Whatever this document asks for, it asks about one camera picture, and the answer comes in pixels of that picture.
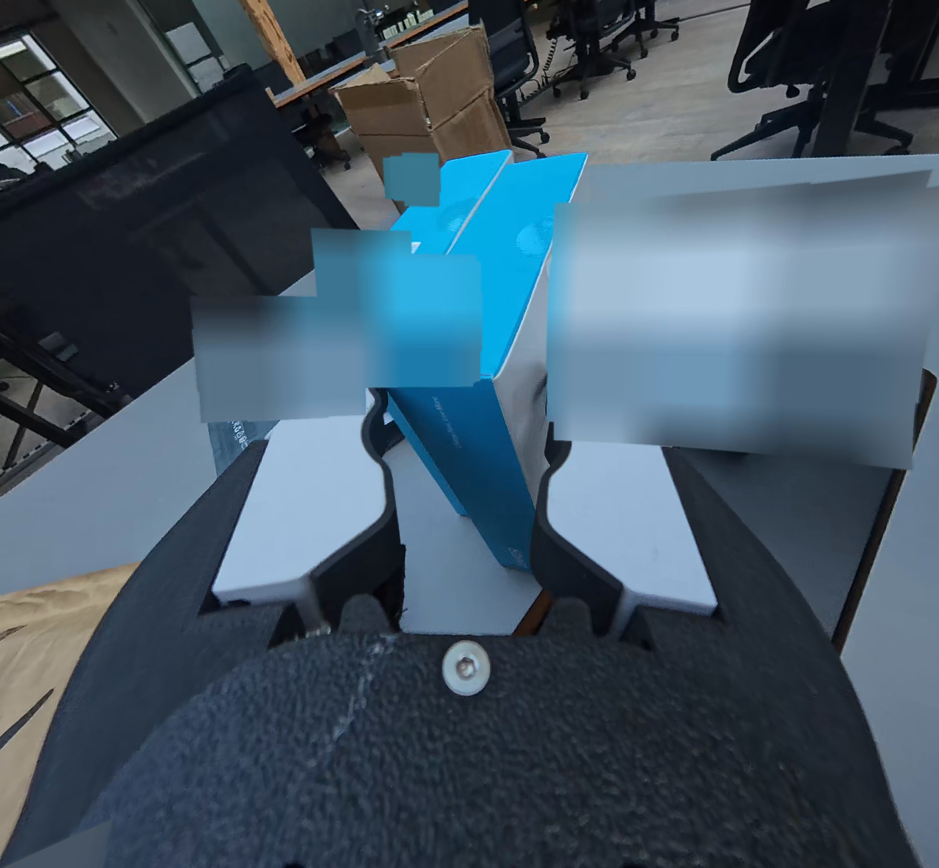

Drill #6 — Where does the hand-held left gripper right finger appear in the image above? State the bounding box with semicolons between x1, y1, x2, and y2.
530;435;720;640

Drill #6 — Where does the blue and white box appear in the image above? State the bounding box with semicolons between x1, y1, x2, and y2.
389;149;514;256
387;153;590;574

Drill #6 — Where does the grey desk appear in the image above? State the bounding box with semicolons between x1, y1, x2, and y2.
0;153;939;868

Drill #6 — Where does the large cardboard box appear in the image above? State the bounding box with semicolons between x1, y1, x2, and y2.
334;63;435;168
391;24;514;163

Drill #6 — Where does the brown paper mailer bag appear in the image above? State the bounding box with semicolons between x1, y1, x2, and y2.
0;561;142;840

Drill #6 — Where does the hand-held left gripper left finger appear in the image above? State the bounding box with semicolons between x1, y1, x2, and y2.
211;387;404;627

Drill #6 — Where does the black desk frame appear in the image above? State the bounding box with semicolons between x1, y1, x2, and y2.
807;0;907;159

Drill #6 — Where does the black-framed window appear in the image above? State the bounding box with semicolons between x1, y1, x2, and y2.
0;32;120;179

